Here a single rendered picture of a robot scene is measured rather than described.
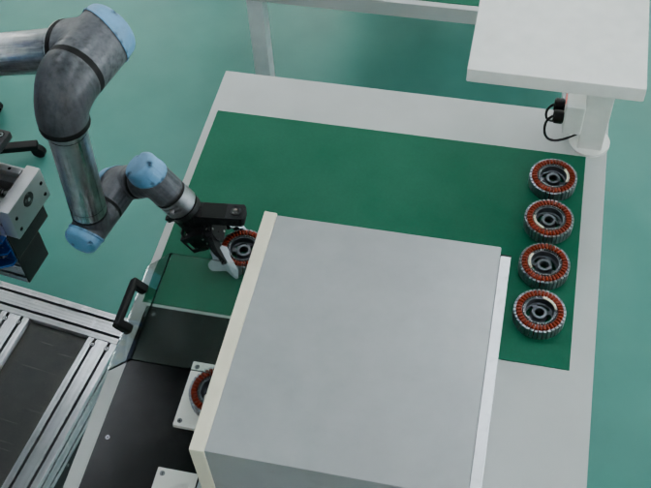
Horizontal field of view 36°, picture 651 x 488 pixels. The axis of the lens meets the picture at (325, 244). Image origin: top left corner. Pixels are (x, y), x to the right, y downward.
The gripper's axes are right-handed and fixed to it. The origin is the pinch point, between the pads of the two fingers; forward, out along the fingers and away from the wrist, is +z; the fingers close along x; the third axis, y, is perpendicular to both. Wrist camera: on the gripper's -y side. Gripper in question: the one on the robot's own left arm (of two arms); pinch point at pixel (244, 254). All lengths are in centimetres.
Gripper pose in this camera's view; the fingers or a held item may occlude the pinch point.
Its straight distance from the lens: 229.7
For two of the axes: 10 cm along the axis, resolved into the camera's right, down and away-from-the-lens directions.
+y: -8.5, 2.5, 4.7
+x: -1.0, 8.0, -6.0
